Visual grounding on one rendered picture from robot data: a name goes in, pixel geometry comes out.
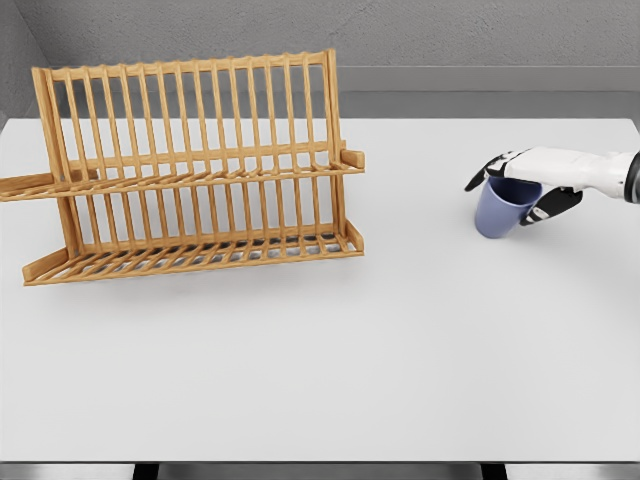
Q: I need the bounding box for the wooden dish rack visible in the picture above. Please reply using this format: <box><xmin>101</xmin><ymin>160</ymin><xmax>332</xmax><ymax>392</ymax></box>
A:
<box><xmin>0</xmin><ymin>48</ymin><xmax>366</xmax><ymax>288</ymax></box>

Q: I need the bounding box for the blue cup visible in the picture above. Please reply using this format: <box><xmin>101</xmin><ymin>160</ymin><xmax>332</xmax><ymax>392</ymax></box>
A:
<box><xmin>473</xmin><ymin>177</ymin><xmax>544</xmax><ymax>240</ymax></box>

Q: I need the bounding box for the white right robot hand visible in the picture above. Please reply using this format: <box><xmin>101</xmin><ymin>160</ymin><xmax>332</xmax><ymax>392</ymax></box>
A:
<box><xmin>464</xmin><ymin>147</ymin><xmax>596</xmax><ymax>228</ymax></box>

